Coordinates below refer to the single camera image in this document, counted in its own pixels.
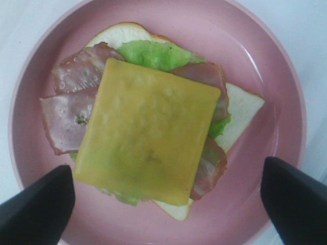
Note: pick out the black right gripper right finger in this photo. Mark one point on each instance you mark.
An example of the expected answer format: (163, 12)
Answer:
(295, 203)

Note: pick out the pink round plate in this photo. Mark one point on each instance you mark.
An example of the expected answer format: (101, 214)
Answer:
(223, 32)

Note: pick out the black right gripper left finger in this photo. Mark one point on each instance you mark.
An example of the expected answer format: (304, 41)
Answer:
(39, 214)

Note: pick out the bacon strip from container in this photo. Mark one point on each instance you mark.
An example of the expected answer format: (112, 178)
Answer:
(65, 118)
(84, 69)

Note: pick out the yellow cheese slice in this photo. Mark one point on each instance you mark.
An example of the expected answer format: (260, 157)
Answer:
(146, 133)

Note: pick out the bread slice from container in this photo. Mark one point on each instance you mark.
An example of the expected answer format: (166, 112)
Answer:
(242, 107)

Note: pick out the green lettuce leaf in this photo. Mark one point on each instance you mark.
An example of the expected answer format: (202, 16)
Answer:
(152, 129)

